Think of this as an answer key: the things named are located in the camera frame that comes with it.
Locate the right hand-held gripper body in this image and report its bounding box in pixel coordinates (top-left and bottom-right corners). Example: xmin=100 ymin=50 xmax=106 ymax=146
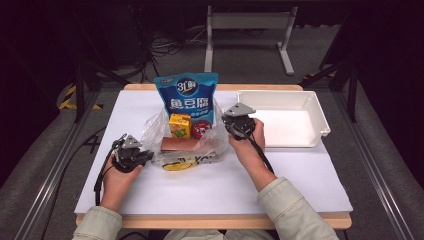
xmin=221 ymin=102 xmax=257 ymax=141

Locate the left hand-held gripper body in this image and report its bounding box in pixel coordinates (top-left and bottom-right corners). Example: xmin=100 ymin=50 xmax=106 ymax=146
xmin=113 ymin=134 xmax=148 ymax=174

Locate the clear plastic bag smiley print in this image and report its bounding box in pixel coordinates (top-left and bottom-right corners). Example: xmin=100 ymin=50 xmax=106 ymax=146
xmin=139 ymin=98 xmax=231 ymax=172

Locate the brown oblong box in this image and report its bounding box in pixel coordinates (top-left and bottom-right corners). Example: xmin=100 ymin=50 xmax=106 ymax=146
xmin=160 ymin=137 xmax=208 ymax=153

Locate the yellow juice carton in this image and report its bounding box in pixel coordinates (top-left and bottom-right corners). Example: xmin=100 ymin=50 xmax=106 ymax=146
xmin=168 ymin=113 xmax=193 ymax=139

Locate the blue snack packet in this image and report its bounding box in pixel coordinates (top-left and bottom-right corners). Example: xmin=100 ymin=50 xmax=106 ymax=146
xmin=153 ymin=72 xmax=219 ymax=126

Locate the white plastic tray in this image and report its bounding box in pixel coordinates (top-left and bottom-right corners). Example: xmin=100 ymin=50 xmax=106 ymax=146
xmin=237 ymin=89 xmax=332 ymax=148

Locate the person's left hand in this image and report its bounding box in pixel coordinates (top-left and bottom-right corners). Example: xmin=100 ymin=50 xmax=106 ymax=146
xmin=99 ymin=164 xmax=144 ymax=213

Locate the person's right hand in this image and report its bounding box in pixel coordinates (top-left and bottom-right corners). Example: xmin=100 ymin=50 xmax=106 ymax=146
xmin=228 ymin=116 xmax=268 ymax=178

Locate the red lidded can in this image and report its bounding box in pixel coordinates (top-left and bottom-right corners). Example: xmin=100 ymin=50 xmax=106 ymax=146
xmin=191 ymin=119 xmax=213 ymax=140

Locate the white table mat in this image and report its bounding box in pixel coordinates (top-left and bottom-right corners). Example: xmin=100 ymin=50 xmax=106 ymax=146
xmin=73 ymin=90 xmax=354 ymax=215

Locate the black metal stand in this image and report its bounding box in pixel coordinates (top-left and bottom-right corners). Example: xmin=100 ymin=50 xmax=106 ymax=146
xmin=298 ymin=59 xmax=359 ymax=124
xmin=73 ymin=59 xmax=131 ymax=124

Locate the yellow black hazard tape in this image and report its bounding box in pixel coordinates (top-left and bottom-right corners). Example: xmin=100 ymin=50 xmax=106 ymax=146
xmin=58 ymin=84 xmax=104 ymax=111

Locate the wooden table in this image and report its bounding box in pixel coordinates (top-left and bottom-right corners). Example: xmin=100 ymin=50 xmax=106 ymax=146
xmin=75 ymin=83 xmax=353 ymax=230

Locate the white metal stand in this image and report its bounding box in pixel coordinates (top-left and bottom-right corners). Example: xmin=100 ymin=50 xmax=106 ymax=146
xmin=203 ymin=5 xmax=299 ymax=76

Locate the person's lap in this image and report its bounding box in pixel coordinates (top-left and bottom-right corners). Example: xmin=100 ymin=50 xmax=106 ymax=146
xmin=163 ymin=229 xmax=278 ymax=240

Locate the left hand-held gripper cable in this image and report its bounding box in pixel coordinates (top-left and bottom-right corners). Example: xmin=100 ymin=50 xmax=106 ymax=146
xmin=93 ymin=134 xmax=126 ymax=206

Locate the hand-held gripper cable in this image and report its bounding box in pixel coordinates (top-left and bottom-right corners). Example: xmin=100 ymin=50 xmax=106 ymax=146
xmin=93 ymin=134 xmax=126 ymax=206
xmin=246 ymin=133 xmax=275 ymax=174

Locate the right hand-held gripper cable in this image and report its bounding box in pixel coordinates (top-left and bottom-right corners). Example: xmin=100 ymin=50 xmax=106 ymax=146
xmin=246 ymin=133 xmax=275 ymax=174

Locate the black floor cable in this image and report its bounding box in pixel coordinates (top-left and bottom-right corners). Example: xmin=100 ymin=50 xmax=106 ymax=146
xmin=39 ymin=126 xmax=108 ymax=240

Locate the aluminium floor rail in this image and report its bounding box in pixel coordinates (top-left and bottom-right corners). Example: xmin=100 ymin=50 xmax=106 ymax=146
xmin=13 ymin=91 xmax=101 ymax=240
xmin=333 ymin=91 xmax=414 ymax=240

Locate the bundle of floor cables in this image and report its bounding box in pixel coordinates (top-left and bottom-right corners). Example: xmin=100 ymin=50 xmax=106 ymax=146
xmin=133 ymin=6 xmax=214 ymax=83

